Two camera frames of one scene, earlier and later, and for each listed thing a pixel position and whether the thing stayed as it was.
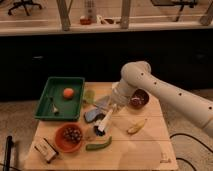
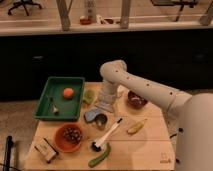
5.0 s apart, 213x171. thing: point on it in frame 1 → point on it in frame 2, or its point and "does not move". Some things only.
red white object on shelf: (84, 20) does not move
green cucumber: (93, 146) → (97, 160)
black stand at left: (8, 153) does not move
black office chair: (24, 3) does not move
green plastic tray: (68, 109) does not move
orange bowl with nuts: (69, 138) does not move
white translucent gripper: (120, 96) → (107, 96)
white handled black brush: (100, 130) → (97, 145)
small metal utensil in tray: (54, 107) does not move
